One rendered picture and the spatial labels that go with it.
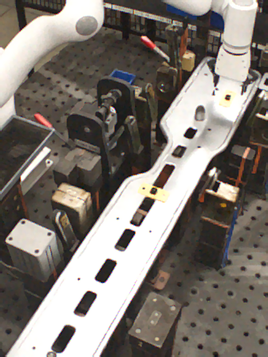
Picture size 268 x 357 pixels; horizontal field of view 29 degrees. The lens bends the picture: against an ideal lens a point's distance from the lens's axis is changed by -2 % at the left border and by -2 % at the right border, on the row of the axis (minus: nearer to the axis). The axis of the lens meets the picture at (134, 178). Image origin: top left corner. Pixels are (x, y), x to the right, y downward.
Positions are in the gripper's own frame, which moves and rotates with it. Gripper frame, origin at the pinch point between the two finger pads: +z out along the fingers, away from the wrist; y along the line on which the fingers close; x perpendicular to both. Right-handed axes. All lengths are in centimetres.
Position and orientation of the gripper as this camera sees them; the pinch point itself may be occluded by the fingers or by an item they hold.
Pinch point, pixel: (230, 86)
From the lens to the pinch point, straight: 169.7
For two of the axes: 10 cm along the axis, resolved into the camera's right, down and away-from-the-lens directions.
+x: 4.4, -6.8, 5.9
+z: 0.0, 6.5, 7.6
